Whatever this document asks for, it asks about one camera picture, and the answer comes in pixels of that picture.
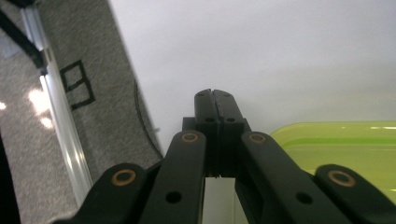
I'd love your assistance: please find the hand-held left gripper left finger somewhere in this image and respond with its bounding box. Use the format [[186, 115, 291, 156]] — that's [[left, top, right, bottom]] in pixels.
[[181, 88, 220, 178]]

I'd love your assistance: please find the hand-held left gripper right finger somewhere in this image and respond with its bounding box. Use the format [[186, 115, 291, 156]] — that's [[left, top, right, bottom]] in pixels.
[[212, 89, 252, 178]]

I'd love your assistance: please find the green plastic container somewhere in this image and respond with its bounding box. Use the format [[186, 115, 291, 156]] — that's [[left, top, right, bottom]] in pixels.
[[270, 120, 396, 203]]

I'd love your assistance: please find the black stand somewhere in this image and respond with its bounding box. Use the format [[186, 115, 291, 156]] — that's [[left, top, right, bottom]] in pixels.
[[0, 0, 49, 77]]

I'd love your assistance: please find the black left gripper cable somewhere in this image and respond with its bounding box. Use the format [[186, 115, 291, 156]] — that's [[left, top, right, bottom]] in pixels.
[[133, 79, 165, 159]]

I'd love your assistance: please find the metal floor rail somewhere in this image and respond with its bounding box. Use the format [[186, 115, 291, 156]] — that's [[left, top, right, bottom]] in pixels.
[[19, 5, 95, 207]]

